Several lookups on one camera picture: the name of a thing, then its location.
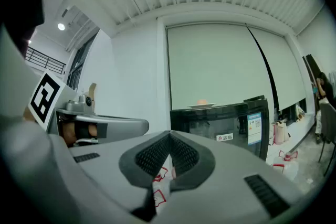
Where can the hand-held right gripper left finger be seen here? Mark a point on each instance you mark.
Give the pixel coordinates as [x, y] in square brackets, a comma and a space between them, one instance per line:
[92, 178]

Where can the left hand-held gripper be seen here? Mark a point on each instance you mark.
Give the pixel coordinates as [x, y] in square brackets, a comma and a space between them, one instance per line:
[44, 99]

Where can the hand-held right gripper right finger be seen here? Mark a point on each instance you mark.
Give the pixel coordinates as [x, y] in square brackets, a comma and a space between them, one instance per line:
[225, 186]

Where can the black glass-door fridge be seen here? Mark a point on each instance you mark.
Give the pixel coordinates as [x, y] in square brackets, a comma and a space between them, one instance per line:
[210, 123]

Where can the white plate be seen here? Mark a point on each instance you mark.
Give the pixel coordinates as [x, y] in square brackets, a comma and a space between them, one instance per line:
[194, 106]

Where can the person's left hand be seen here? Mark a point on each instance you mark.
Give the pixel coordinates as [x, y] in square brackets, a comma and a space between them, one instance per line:
[68, 134]

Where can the white bag with red trim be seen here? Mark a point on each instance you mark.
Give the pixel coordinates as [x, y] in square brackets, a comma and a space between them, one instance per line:
[288, 156]
[158, 198]
[160, 175]
[278, 167]

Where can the black metal railing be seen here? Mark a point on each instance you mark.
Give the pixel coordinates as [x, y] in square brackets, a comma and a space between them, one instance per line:
[44, 60]

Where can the wide white roller blind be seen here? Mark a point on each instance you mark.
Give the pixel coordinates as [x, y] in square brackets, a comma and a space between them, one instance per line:
[215, 65]

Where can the round ceiling lamp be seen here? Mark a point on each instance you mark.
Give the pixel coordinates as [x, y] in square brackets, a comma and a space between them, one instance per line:
[61, 26]

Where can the grey chair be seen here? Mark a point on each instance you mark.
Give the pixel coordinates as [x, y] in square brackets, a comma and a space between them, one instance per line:
[329, 118]

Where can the narrow white roller blind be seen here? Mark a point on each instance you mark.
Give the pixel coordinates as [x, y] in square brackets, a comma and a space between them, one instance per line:
[284, 70]

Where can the silver fisheye camera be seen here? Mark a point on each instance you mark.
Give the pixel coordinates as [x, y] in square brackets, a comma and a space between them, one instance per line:
[81, 103]

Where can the dark window frame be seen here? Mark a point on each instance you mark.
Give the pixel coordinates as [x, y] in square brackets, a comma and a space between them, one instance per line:
[78, 65]

